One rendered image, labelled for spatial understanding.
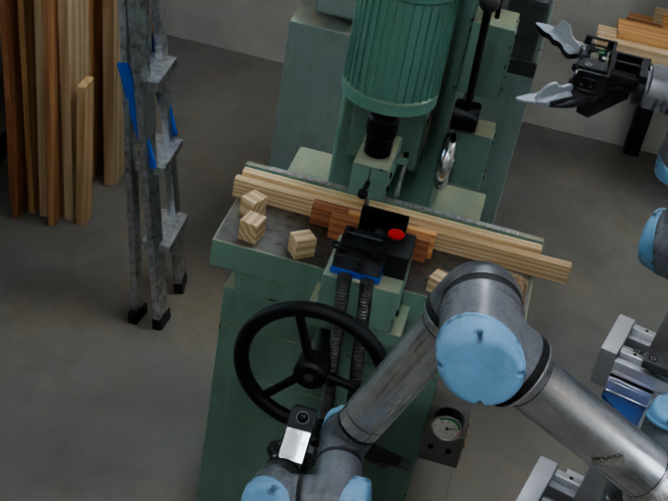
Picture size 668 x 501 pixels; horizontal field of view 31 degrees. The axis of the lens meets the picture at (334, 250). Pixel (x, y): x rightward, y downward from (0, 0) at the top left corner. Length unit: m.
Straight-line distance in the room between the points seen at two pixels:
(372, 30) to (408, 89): 0.12
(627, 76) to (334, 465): 0.79
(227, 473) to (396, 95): 0.95
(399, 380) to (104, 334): 1.70
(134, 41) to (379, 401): 1.42
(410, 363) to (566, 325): 2.01
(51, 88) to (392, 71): 1.67
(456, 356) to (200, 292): 2.07
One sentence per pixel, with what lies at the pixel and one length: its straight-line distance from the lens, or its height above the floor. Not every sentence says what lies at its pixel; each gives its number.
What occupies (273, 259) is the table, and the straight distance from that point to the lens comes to 2.25.
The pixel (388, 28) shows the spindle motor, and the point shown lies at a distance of 2.07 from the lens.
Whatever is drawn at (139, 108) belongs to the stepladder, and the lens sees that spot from 3.09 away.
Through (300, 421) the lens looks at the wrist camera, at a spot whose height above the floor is 0.83.
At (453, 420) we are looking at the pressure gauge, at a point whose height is 0.68.
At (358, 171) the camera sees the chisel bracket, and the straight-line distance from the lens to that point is 2.24.
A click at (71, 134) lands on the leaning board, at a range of 3.68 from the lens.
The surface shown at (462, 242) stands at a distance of 2.33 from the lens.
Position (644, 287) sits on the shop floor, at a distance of 4.08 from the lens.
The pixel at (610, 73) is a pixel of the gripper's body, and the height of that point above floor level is 1.39.
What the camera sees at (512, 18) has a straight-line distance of 2.37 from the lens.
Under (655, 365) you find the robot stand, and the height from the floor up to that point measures 0.82.
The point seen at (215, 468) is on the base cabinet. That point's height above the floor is 0.31.
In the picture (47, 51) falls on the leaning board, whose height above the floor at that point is 0.59.
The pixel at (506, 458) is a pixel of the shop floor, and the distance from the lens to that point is 3.28.
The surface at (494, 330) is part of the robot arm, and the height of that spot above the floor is 1.26.
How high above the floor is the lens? 2.22
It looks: 35 degrees down
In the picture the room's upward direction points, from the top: 11 degrees clockwise
